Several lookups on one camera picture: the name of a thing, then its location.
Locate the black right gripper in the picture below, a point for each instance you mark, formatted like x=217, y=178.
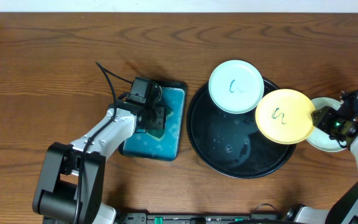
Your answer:
x=324, y=123

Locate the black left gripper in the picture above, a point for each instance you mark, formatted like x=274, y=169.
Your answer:
x=158, y=117

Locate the green yellow sponge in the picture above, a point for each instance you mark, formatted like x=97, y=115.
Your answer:
x=158, y=134

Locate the white plate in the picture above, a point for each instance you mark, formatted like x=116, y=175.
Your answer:
x=319, y=139

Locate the yellow plate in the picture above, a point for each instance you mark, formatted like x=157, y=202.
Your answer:
x=284, y=116

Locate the mint green plate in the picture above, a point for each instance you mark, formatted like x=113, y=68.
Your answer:
x=236, y=86

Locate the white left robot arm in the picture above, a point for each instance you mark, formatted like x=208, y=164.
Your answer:
x=70, y=185

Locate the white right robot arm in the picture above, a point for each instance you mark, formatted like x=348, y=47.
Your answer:
x=345, y=210

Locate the black rectangular water tray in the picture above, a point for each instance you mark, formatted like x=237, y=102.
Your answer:
x=143, y=145

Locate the round black tray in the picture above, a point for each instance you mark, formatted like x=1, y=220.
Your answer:
x=232, y=144

